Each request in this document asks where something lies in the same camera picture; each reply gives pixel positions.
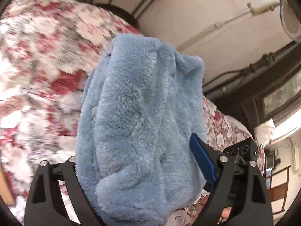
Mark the floral blanket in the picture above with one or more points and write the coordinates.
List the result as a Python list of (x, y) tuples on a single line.
[(35, 75)]

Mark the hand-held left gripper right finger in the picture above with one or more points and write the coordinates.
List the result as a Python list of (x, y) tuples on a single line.
[(203, 160)]

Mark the black metal side table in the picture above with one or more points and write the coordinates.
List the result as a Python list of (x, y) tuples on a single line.
[(122, 14)]

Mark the white standing fan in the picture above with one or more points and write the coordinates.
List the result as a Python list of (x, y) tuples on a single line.
[(261, 8)]

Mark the blue fleece jacket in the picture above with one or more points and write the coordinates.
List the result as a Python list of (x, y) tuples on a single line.
[(141, 122)]

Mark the white pillow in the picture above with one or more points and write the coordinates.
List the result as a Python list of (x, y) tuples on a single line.
[(263, 129)]

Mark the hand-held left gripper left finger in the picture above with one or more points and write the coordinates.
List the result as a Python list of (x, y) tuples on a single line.
[(68, 169)]

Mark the dark wood framed painting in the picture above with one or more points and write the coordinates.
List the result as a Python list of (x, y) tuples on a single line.
[(282, 94)]

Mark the ornate black iron post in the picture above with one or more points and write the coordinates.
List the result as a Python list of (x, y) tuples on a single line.
[(265, 58)]

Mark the wooden chair with open back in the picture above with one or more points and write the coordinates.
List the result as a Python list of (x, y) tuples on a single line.
[(279, 188)]

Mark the person's right hand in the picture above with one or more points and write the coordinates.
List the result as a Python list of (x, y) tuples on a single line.
[(225, 216)]

